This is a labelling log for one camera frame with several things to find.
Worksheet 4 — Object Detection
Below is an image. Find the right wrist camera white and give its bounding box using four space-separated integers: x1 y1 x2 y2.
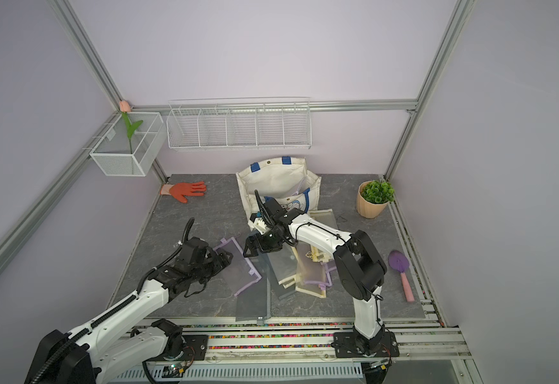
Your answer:
247 217 269 234

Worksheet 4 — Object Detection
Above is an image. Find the yellow mesh pouch bottom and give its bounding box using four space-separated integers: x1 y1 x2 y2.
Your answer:
295 243 328 299

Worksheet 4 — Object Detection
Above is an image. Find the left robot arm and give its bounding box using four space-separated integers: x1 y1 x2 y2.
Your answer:
25 219 233 383

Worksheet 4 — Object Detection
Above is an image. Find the white canvas Doraemon tote bag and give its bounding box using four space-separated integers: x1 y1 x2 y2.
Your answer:
236 156 322 230

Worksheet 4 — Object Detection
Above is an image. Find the white slotted vent grille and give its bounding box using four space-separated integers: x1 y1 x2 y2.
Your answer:
98 362 364 383

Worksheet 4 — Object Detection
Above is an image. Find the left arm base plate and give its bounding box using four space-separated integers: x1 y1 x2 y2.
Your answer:
148 334 209 362

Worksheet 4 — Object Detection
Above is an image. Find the artificial pink tulip flower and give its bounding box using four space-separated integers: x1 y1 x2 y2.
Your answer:
119 100 143 155

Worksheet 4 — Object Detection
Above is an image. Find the purple mesh pouch under pile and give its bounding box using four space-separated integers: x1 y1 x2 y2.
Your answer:
301 259 332 290

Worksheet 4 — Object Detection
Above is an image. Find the green plant in beige pot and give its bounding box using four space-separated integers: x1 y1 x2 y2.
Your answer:
356 180 395 219

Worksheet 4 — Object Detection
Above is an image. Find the red rubber glove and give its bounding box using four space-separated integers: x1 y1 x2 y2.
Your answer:
159 182 207 203

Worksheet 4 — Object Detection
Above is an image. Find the grey mesh pouch front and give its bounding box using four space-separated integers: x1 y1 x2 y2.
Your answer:
236 271 271 323

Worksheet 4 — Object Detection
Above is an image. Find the long white wire wall basket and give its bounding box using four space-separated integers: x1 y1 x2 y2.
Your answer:
167 97 312 150

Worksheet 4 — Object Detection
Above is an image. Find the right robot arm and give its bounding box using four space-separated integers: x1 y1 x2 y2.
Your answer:
243 192 395 359

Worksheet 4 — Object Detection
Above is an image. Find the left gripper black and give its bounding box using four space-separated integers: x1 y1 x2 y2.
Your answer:
190 247 233 283

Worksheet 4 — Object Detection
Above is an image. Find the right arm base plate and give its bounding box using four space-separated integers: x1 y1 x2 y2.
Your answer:
331 328 400 358

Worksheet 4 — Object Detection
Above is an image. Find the purple mesh pouch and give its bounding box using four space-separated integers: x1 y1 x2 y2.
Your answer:
214 237 262 297
301 259 332 290

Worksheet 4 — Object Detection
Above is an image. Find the small white mesh wall basket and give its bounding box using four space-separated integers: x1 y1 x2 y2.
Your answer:
90 112 167 177

